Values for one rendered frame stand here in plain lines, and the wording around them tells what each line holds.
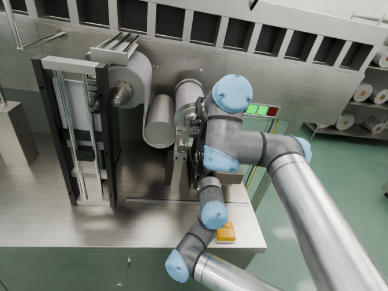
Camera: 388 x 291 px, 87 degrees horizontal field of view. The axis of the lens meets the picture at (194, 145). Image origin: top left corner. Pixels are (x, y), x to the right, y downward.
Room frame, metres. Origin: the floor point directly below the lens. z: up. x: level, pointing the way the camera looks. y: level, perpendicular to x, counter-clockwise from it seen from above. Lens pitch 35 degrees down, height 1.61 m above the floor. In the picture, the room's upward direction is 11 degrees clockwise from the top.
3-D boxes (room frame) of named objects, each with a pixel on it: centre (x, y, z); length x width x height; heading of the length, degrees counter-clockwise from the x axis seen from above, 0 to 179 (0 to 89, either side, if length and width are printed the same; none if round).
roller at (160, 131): (0.78, 0.16, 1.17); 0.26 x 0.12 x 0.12; 11
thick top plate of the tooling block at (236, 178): (0.87, -0.13, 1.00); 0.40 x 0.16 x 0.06; 11
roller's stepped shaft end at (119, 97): (0.55, 0.25, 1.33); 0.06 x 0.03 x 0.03; 11
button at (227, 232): (0.48, -0.18, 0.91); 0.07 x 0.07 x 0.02; 11
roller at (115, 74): (0.76, 0.29, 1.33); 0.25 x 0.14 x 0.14; 11
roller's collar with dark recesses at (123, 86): (0.61, 0.26, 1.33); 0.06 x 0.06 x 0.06; 11
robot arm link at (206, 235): (0.40, -0.09, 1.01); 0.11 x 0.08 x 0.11; 154
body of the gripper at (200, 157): (0.57, -0.06, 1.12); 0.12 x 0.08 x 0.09; 11
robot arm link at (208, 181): (0.49, -0.08, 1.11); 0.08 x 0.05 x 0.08; 101
